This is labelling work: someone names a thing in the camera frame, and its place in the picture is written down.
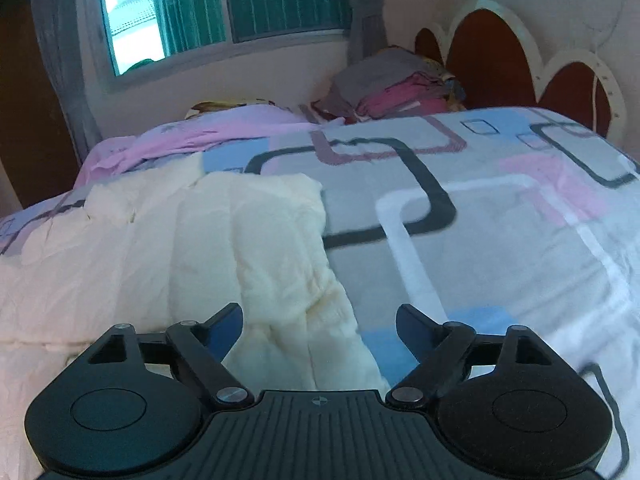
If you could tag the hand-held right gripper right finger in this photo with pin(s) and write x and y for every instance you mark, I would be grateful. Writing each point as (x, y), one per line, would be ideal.
(411, 327)

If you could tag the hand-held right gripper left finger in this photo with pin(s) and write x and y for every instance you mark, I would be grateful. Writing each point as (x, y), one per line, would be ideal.
(227, 327)

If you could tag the cream white quilt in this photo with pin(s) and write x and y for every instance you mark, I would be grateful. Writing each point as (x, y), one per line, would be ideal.
(200, 250)

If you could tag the patterned bed sheet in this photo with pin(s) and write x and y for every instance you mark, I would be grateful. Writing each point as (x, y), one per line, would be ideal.
(490, 240)

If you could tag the pink cloth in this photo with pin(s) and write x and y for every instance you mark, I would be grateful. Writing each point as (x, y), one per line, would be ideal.
(200, 132)

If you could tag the yellow patterned cloth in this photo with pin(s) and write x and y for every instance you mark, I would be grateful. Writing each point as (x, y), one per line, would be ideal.
(220, 106)

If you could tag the grey folded cloth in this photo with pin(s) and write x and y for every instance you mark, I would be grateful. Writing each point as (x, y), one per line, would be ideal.
(375, 72)

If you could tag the brown scalloped headboard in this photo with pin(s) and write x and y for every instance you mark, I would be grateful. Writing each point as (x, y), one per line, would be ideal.
(490, 55)

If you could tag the dark wooden door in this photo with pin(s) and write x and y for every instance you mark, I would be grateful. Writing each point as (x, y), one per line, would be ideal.
(30, 110)

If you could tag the grey curtain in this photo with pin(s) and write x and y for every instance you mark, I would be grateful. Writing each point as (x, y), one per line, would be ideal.
(365, 15)
(60, 50)

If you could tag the window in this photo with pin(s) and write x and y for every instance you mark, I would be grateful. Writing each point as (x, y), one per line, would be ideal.
(130, 25)

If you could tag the green curtain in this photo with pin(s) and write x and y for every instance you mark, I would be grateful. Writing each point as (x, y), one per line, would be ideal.
(280, 0)

